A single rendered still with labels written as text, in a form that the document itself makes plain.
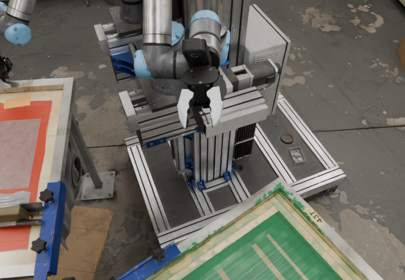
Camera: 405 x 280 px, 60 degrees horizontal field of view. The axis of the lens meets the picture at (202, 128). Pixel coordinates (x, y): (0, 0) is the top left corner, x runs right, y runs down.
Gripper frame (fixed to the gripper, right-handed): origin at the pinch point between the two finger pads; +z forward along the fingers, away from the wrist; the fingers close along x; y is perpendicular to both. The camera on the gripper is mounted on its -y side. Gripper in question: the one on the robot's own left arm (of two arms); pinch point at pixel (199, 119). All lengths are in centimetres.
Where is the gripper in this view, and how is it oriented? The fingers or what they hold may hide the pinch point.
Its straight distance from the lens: 63.8
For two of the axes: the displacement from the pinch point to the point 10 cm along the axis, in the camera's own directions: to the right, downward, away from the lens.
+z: -0.3, 7.6, -6.5
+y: 1.4, 6.4, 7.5
